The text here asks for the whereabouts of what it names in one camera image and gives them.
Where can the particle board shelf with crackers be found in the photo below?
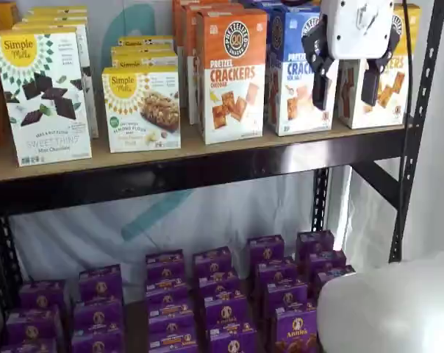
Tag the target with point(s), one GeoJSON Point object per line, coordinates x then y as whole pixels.
{"type": "Point", "coordinates": [187, 147]}

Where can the particle board shelf with purple boxes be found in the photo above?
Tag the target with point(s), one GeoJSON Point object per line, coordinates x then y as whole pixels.
{"type": "Point", "coordinates": [135, 323]}

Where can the white backdrop sheet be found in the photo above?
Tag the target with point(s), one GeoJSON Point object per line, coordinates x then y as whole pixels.
{"type": "Point", "coordinates": [97, 235]}

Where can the black metal shelf rack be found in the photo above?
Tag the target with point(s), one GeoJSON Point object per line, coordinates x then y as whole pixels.
{"type": "Point", "coordinates": [207, 171]}

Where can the blue pretzel crackers box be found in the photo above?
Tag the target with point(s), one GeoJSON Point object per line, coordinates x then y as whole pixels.
{"type": "Point", "coordinates": [292, 110]}
{"type": "Point", "coordinates": [258, 3]}

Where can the Simple Mills sweet thins box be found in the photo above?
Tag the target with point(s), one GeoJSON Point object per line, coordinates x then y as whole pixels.
{"type": "Point", "coordinates": [56, 13]}
{"type": "Point", "coordinates": [60, 7]}
{"type": "Point", "coordinates": [42, 110]}
{"type": "Point", "coordinates": [89, 92]}
{"type": "Point", "coordinates": [53, 19]}

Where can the orange pretzel crackers box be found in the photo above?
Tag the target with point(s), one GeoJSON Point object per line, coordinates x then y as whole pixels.
{"type": "Point", "coordinates": [191, 73]}
{"type": "Point", "coordinates": [233, 92]}
{"type": "Point", "coordinates": [178, 36]}

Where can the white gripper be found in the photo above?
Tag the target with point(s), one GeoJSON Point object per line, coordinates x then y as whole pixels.
{"type": "Point", "coordinates": [358, 29]}

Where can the golden orange snack box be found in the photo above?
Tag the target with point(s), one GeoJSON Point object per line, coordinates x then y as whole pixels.
{"type": "Point", "coordinates": [1, 14]}

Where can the purple Annie's snack box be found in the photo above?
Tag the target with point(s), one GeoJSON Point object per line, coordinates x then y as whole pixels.
{"type": "Point", "coordinates": [100, 281]}
{"type": "Point", "coordinates": [286, 298]}
{"type": "Point", "coordinates": [97, 316]}
{"type": "Point", "coordinates": [172, 342]}
{"type": "Point", "coordinates": [31, 323]}
{"type": "Point", "coordinates": [295, 331]}
{"type": "Point", "coordinates": [42, 294]}
{"type": "Point", "coordinates": [97, 343]}
{"type": "Point", "coordinates": [326, 264]}
{"type": "Point", "coordinates": [275, 274]}
{"type": "Point", "coordinates": [330, 279]}
{"type": "Point", "coordinates": [218, 285]}
{"type": "Point", "coordinates": [170, 316]}
{"type": "Point", "coordinates": [231, 340]}
{"type": "Point", "coordinates": [266, 250]}
{"type": "Point", "coordinates": [314, 244]}
{"type": "Point", "coordinates": [27, 347]}
{"type": "Point", "coordinates": [165, 263]}
{"type": "Point", "coordinates": [167, 290]}
{"type": "Point", "coordinates": [211, 261]}
{"type": "Point", "coordinates": [225, 310]}

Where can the yellow pretzel crackers box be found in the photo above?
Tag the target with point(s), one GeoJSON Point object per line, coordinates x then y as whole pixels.
{"type": "Point", "coordinates": [394, 110]}

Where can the Simple Mills almond bar box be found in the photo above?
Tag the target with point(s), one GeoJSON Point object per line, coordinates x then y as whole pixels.
{"type": "Point", "coordinates": [141, 121]}
{"type": "Point", "coordinates": [145, 61]}
{"type": "Point", "coordinates": [145, 41]}
{"type": "Point", "coordinates": [145, 51]}

